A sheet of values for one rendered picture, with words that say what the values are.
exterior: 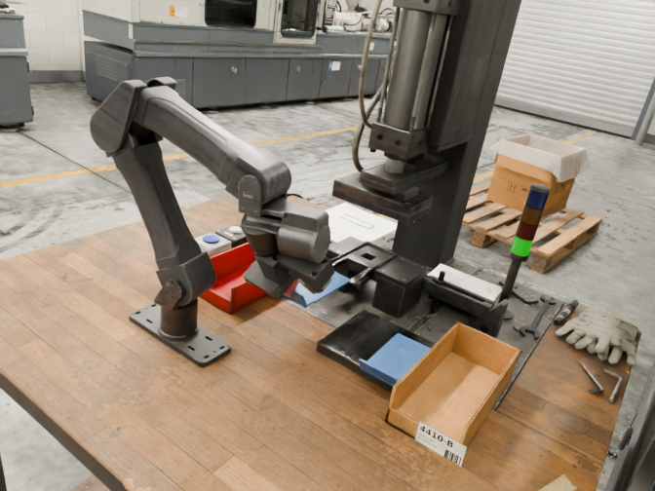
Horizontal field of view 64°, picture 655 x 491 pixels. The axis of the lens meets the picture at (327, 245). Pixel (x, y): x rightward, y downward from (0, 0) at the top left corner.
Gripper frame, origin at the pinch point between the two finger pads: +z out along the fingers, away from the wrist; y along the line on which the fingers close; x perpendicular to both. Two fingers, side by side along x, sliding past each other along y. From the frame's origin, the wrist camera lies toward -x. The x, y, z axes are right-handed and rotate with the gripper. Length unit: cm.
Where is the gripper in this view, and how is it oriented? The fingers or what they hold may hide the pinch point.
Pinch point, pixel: (288, 292)
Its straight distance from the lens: 93.0
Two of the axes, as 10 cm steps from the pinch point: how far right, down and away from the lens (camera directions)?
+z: 1.6, 6.1, 7.7
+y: 5.8, -6.9, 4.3
